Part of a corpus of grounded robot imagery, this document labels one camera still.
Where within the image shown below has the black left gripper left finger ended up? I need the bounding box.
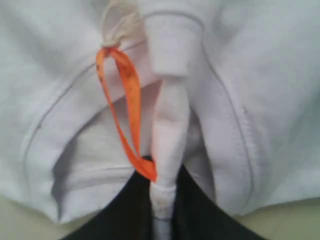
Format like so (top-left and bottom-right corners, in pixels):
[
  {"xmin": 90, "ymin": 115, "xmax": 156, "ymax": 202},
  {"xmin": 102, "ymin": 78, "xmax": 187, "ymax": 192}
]
[{"xmin": 63, "ymin": 171, "xmax": 153, "ymax": 240}]

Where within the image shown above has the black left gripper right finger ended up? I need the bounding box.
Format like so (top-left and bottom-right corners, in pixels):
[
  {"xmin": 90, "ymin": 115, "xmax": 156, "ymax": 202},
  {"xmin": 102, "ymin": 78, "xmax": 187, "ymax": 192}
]
[{"xmin": 171, "ymin": 166, "xmax": 264, "ymax": 240}]

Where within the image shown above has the white t-shirt red lettering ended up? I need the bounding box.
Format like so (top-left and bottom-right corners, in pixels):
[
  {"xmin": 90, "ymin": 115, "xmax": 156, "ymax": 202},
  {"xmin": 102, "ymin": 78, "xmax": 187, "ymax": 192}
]
[{"xmin": 0, "ymin": 0, "xmax": 320, "ymax": 240}]

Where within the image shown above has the orange neck label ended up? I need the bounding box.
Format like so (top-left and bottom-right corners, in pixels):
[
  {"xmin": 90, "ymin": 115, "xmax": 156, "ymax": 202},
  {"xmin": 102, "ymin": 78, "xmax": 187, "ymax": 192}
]
[{"xmin": 96, "ymin": 47, "xmax": 157, "ymax": 182}]

